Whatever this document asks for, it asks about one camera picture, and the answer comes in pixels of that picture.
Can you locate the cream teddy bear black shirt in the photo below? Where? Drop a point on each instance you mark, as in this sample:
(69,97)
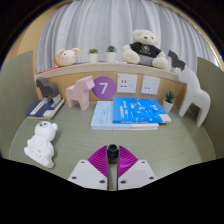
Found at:
(145,50)

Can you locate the large white horse figurine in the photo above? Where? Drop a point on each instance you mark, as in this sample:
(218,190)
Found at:
(195,93)

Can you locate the small plant in white pot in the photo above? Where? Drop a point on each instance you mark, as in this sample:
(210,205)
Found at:
(167,106)
(111,57)
(93,58)

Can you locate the small black charger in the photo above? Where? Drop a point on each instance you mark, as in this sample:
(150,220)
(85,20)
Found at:
(112,151)

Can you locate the white bear-shaped power strip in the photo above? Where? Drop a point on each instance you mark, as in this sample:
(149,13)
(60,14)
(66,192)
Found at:
(41,143)

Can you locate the green desk divider panel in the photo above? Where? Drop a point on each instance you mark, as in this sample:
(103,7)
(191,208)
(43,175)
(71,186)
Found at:
(213,83)
(16,100)

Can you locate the pink horse figurine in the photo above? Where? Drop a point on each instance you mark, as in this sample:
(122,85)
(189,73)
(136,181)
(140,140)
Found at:
(78,93)

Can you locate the navy blue book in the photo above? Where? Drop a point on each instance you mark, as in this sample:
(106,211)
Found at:
(41,108)

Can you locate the light blue book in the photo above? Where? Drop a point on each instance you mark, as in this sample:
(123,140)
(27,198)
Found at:
(101,115)

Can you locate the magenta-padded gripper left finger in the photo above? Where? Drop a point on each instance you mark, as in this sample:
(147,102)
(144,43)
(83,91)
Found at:
(86,173)

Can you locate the round purple number sign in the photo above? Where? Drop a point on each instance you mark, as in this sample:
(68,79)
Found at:
(104,87)

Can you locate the bright blue book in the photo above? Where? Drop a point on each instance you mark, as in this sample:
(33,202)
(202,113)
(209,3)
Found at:
(136,110)

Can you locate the dark grey horse figurine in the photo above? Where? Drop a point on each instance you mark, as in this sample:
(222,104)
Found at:
(46,86)

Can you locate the wooden window ledge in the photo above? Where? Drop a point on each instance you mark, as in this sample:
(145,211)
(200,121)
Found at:
(100,67)

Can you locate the round cream and orange plush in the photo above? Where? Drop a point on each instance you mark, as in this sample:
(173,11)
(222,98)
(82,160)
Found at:
(66,57)

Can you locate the small dark horse figurine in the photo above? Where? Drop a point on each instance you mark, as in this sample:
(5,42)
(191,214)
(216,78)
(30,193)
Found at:
(175,60)

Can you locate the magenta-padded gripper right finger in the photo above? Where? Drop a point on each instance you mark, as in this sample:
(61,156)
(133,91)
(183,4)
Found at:
(138,173)

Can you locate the white wall socket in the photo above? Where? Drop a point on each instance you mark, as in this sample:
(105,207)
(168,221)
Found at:
(150,85)
(127,83)

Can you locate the grey curtain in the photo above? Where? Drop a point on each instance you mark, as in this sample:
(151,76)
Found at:
(100,23)

